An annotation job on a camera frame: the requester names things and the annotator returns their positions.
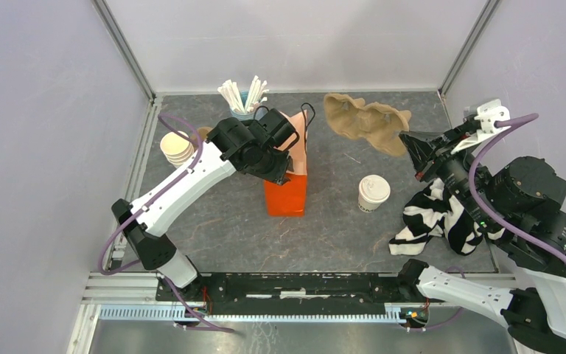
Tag stack of paper cups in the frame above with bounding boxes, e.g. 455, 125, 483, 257
159, 131, 195, 168

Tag purple cable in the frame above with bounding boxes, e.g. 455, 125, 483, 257
407, 113, 566, 333
97, 113, 237, 334

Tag brown cardboard cup carrier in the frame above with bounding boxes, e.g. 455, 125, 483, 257
324, 93, 411, 157

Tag blue straw holder cup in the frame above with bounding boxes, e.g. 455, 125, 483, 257
229, 105, 267, 120

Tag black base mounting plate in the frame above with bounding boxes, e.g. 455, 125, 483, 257
178, 272, 428, 316

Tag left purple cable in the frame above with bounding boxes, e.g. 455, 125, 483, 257
97, 113, 237, 334

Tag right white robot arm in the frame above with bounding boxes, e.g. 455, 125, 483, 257
396, 127, 566, 353

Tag white paper coffee cup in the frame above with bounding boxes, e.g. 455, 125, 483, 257
357, 189, 391, 212

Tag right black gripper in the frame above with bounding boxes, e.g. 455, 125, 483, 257
398, 119, 502, 227

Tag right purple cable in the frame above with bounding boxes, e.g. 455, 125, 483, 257
407, 113, 566, 333

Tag orange paper bag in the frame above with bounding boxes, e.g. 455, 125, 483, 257
263, 103, 315, 217

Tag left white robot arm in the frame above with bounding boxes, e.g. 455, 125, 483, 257
111, 108, 307, 301

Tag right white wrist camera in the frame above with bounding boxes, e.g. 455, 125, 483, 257
451, 98, 510, 155

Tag white plastic cup lid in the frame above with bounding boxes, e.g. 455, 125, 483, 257
358, 175, 391, 203

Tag black white striped cloth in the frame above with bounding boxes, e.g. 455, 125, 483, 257
388, 178, 505, 256

